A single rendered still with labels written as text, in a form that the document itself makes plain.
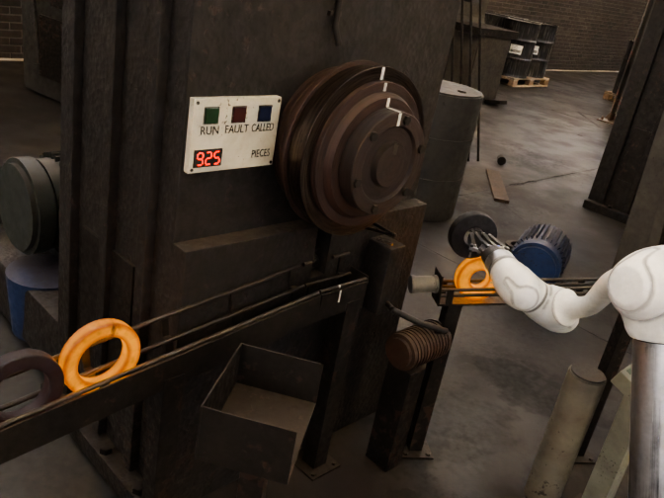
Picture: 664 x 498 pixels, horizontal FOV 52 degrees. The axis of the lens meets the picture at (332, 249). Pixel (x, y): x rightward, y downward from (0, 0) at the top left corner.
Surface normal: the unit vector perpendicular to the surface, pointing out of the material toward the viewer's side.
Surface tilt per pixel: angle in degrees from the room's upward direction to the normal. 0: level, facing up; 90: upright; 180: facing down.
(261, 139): 90
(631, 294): 84
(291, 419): 5
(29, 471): 0
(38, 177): 35
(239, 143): 90
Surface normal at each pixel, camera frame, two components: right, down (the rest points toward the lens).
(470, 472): 0.17, -0.90
